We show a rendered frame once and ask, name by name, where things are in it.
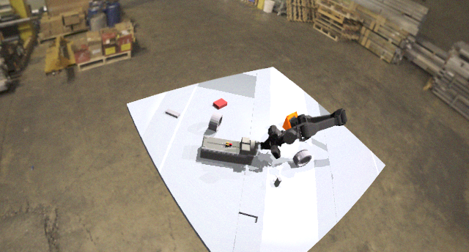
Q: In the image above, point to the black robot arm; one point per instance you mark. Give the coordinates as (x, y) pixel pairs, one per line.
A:
(306, 126)

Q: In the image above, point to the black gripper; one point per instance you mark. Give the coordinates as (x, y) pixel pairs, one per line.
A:
(273, 146)

